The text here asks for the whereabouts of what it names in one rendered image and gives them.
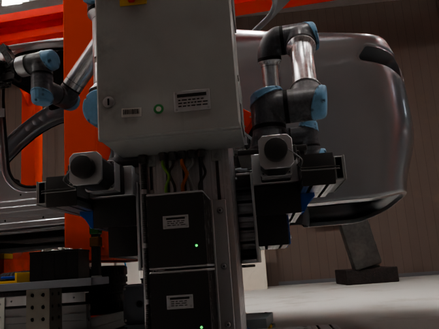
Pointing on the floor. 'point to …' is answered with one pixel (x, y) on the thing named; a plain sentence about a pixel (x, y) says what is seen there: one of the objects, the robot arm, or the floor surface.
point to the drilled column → (44, 309)
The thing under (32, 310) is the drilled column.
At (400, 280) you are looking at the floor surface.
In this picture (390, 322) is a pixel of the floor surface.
